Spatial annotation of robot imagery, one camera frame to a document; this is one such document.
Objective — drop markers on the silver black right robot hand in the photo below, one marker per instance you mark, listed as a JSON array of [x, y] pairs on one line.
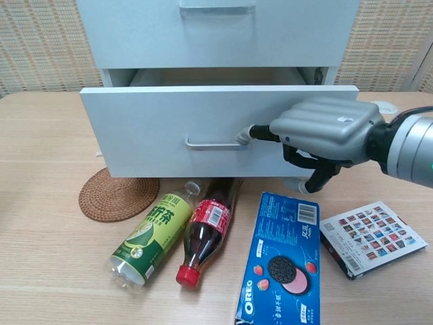
[[324, 128]]

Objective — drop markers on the woven beige screen panel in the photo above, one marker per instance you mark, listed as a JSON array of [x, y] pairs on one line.
[[382, 40], [44, 44]]

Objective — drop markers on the white bottom drawer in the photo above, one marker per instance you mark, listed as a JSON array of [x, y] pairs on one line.
[[142, 128]]

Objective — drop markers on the white middle drawer front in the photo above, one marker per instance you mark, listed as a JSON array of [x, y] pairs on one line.
[[142, 37]]

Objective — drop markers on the blue Oreo cookie box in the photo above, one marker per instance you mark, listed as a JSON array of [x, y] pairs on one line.
[[284, 257]]

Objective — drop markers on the green label lemon tea bottle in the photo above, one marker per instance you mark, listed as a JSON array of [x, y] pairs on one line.
[[152, 233]]

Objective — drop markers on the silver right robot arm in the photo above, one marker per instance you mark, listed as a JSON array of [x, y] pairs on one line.
[[409, 149]]

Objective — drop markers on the white drawer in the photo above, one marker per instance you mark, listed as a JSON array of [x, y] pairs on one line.
[[142, 128], [142, 37]]

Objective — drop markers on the red cap cola bottle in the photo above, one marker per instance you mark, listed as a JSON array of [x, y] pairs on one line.
[[209, 216]]

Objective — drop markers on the round woven rattan coaster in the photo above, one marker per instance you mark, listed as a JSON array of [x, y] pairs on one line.
[[115, 199]]

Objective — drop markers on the white picture card box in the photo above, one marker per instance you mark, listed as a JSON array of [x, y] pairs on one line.
[[372, 233]]

